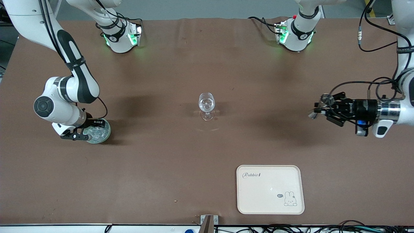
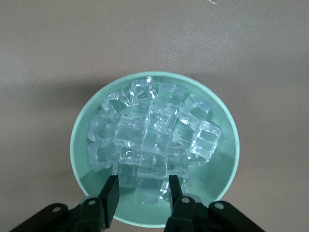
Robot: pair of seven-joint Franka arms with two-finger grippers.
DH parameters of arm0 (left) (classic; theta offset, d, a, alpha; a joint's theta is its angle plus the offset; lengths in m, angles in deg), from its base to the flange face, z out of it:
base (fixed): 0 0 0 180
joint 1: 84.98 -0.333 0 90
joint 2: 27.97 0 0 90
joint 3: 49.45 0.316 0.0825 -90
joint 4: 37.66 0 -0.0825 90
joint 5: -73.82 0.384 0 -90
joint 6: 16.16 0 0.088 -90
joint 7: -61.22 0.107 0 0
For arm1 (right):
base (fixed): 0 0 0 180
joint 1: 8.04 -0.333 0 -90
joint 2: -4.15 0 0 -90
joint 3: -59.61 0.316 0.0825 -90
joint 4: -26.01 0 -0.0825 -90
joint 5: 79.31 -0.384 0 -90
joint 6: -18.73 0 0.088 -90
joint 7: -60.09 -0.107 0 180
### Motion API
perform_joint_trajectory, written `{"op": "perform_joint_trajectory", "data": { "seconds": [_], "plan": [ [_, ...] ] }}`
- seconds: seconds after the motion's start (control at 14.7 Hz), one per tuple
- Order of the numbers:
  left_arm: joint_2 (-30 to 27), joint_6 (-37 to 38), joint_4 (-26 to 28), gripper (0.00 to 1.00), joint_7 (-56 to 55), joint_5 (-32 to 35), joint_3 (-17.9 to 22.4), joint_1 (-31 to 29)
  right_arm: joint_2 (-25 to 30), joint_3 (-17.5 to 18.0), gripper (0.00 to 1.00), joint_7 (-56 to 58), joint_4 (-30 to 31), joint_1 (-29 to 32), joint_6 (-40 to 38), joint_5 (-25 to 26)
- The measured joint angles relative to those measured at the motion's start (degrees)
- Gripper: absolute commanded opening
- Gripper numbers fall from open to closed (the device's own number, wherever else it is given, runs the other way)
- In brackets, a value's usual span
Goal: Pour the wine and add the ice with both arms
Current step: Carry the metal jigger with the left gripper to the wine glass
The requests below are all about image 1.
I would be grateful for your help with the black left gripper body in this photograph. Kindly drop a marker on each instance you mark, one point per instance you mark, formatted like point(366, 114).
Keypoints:
point(361, 108)

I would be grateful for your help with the clear ice cubes heap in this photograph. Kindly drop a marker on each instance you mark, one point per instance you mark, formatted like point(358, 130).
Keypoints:
point(98, 135)

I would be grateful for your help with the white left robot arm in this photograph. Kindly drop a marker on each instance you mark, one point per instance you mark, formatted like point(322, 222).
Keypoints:
point(300, 38)

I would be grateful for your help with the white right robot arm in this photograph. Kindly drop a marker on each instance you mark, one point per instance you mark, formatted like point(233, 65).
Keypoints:
point(81, 82)

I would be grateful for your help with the clear stemmed wine glass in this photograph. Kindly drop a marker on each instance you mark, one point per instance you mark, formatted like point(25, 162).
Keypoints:
point(206, 103)

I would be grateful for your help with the pale green round bowl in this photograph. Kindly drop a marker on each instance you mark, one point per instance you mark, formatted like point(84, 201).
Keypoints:
point(104, 138)

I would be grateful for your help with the cream rabbit print tray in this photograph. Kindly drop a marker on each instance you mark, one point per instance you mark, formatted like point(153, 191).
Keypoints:
point(265, 194)

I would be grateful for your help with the aluminium frame post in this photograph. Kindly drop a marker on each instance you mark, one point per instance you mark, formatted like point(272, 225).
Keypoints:
point(391, 20)

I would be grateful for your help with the grey metal mount bracket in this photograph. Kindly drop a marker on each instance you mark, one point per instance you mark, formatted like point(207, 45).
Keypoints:
point(209, 225)

